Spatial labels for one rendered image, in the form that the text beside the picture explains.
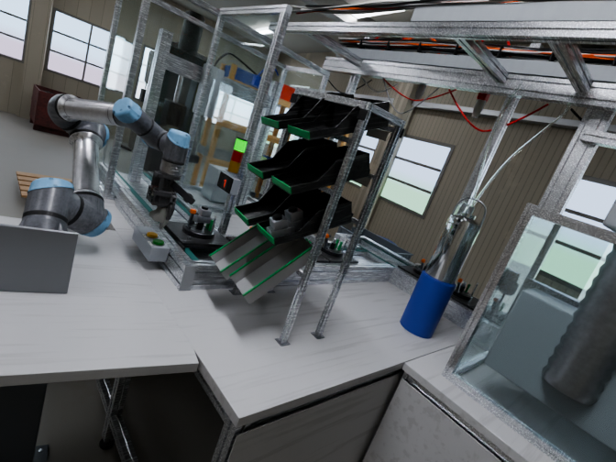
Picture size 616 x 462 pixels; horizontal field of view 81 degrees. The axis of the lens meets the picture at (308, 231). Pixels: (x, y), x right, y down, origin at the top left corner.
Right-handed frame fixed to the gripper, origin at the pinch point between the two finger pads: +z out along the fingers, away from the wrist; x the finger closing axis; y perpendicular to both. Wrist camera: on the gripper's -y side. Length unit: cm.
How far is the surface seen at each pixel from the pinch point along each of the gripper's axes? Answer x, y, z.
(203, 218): -10.0, -21.0, -1.0
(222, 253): 21.9, -13.9, 0.5
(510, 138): -54, -397, -124
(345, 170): 55, -24, -43
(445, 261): 63, -95, -18
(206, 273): 17.9, -12.5, 10.8
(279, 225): 47, -13, -21
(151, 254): 3.2, 3.0, 10.5
